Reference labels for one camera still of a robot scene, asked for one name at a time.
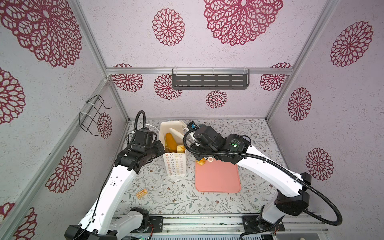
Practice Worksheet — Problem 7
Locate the long glazed fake bread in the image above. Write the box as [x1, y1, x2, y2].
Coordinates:
[165, 133, 178, 153]

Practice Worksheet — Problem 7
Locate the white printed paper bag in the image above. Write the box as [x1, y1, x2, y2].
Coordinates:
[146, 121, 187, 177]

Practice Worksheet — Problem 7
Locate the pale yellow sliced fake bread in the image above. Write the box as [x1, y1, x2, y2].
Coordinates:
[177, 145, 186, 154]

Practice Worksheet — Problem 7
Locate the sesame fake bread roll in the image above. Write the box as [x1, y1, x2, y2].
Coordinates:
[197, 158, 206, 166]

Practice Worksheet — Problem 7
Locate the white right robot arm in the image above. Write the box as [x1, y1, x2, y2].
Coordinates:
[187, 139, 311, 225]

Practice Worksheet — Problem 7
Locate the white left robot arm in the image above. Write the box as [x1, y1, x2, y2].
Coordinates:
[65, 141, 165, 240]

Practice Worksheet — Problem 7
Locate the pink tray mat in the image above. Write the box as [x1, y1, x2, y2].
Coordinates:
[195, 161, 241, 193]

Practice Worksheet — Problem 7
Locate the small wooden block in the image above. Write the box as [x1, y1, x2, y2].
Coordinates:
[136, 189, 148, 199]

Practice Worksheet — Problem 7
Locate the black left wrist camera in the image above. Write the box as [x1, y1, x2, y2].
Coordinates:
[130, 128, 157, 153]

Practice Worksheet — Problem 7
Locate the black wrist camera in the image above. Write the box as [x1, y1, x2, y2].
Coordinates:
[184, 122, 225, 151]
[130, 128, 157, 153]

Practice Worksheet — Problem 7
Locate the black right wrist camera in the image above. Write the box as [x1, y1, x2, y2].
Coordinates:
[184, 122, 225, 151]

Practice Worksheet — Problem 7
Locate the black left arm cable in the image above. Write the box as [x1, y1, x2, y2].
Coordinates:
[126, 110, 147, 145]

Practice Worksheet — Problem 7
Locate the black corrugated right cable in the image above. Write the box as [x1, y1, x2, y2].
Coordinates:
[182, 127, 343, 227]

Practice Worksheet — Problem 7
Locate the grey wall shelf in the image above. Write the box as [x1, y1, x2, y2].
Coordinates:
[171, 69, 250, 90]

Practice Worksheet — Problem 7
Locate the black wire wall rack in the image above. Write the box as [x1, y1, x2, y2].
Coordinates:
[78, 95, 111, 137]

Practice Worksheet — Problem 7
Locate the metal base rail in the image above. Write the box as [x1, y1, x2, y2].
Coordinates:
[119, 213, 326, 240]

